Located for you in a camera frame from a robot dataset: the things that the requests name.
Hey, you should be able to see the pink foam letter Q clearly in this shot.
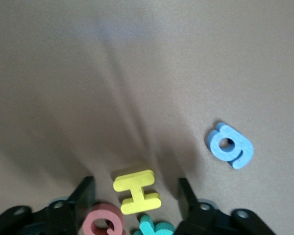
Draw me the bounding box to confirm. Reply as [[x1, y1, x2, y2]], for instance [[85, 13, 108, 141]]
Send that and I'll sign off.
[[82, 203, 125, 235]]

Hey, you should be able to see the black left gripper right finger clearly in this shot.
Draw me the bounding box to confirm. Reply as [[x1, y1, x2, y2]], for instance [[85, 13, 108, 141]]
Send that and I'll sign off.
[[178, 178, 278, 235]]

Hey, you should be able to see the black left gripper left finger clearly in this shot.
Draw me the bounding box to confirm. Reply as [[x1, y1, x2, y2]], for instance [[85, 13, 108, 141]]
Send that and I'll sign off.
[[0, 176, 97, 235]]

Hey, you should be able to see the teal foam letter R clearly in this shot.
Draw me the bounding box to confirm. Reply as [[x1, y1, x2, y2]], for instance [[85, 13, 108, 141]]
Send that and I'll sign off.
[[133, 213, 176, 235]]

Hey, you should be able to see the yellow foam letter H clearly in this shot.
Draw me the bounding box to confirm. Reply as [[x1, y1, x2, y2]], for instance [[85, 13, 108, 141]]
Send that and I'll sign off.
[[112, 169, 161, 216]]

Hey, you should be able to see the blue foam letter g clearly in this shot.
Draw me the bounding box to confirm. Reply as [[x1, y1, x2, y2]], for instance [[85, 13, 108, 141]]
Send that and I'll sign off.
[[205, 122, 254, 170]]

